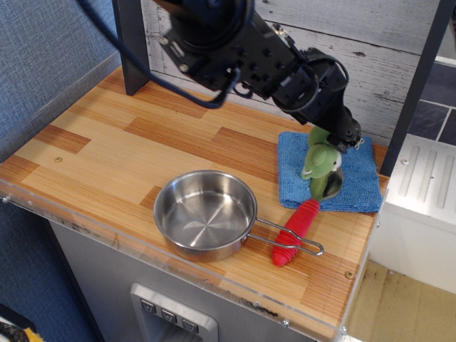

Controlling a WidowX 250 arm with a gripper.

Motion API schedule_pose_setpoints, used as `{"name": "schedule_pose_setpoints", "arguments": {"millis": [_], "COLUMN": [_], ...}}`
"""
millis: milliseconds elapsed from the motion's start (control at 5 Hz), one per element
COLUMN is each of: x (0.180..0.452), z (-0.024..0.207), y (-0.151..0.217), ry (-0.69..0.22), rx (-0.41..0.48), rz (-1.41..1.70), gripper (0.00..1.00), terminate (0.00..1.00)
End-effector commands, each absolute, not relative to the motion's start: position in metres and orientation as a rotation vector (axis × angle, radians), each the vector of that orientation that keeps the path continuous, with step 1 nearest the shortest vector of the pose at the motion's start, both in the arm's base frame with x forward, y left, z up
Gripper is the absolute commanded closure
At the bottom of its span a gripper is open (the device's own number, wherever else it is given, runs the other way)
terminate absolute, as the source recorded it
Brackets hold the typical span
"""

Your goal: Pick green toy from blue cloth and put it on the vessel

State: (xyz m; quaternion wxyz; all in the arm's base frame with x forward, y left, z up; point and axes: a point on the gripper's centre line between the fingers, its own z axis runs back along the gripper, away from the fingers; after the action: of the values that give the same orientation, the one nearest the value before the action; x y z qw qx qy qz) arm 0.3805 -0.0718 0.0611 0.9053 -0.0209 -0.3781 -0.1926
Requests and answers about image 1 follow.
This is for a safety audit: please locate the blue folded cloth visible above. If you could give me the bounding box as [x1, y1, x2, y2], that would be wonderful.
[277, 132, 383, 213]

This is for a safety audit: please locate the white ridged cabinet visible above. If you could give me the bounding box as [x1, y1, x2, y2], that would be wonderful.
[369, 135, 455, 293]

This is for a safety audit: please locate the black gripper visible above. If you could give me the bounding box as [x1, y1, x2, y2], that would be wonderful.
[272, 48, 363, 154]

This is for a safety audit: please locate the grey toy dishwasher front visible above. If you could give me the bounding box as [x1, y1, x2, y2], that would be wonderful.
[51, 223, 340, 341]

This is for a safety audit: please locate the clear acrylic edge guard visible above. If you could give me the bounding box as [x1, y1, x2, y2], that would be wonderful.
[1, 168, 377, 341]

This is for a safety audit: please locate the stainless steel pot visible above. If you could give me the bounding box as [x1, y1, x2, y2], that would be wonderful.
[153, 170, 324, 262]

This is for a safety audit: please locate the red handled metal spoon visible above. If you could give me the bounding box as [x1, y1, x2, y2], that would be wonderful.
[272, 170, 344, 266]

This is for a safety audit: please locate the dark frame post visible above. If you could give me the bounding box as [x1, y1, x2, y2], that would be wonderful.
[380, 0, 455, 177]
[112, 0, 149, 95]

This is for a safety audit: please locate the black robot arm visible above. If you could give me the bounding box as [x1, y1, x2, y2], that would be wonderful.
[157, 1, 363, 153]

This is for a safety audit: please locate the silver control panel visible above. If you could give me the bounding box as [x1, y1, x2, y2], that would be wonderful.
[130, 283, 219, 341]

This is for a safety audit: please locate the left dark frame post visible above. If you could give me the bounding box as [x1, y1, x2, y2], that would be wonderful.
[112, 0, 149, 95]

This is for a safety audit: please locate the right dark frame post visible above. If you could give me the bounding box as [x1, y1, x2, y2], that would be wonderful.
[380, 0, 455, 177]

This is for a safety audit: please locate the green plush frog toy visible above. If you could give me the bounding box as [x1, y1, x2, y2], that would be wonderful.
[301, 126, 342, 180]

